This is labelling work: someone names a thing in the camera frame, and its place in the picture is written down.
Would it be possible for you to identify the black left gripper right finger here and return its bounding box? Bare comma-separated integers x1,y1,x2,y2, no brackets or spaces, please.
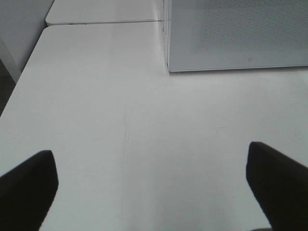
246,141,308,231

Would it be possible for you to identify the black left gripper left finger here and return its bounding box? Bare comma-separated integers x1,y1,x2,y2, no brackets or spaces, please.
0,150,59,231

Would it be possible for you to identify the white microwave door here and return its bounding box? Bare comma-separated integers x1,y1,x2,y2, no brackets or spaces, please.
170,0,308,72

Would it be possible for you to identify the white microwave oven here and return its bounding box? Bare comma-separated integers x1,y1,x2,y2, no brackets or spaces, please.
161,0,172,72

